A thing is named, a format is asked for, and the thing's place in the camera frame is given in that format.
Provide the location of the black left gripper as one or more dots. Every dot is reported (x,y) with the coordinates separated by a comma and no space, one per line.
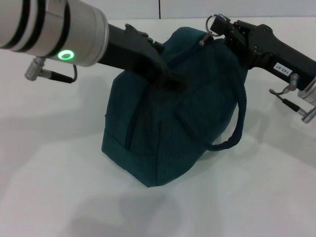
(130,49)

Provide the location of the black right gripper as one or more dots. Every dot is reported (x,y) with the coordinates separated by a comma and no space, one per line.
(271,56)

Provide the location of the dark teal insulated lunch bag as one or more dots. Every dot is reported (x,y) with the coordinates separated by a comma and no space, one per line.
(172,123)

